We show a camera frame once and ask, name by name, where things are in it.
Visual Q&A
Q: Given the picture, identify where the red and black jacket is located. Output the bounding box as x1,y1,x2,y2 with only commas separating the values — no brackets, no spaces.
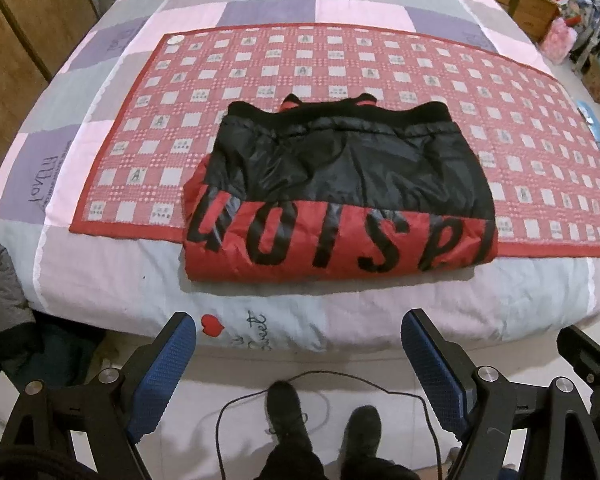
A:
183,93,498,283

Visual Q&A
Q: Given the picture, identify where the pastel checkered bed quilt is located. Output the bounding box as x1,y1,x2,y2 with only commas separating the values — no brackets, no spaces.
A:
0,0,600,353

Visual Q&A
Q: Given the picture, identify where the left black shoe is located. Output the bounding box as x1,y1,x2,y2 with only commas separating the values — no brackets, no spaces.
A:
258,382,325,480

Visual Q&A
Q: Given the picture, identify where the black shoe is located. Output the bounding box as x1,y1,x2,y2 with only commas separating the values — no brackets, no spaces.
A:
340,405,419,480
258,382,325,480

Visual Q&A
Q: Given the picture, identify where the red checkered mat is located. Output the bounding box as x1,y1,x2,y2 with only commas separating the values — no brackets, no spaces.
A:
70,24,600,258

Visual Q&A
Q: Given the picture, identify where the right black shoe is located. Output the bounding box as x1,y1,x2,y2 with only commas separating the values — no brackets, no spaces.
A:
340,405,419,480

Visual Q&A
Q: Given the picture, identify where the pink plush bag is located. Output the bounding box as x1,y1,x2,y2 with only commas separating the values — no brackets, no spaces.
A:
539,18,578,64

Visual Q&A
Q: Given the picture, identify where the wooden nightstand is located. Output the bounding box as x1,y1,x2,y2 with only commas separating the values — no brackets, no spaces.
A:
495,0,559,44

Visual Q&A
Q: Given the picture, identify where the black cable on floor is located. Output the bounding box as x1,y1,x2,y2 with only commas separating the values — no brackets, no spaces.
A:
213,369,447,480

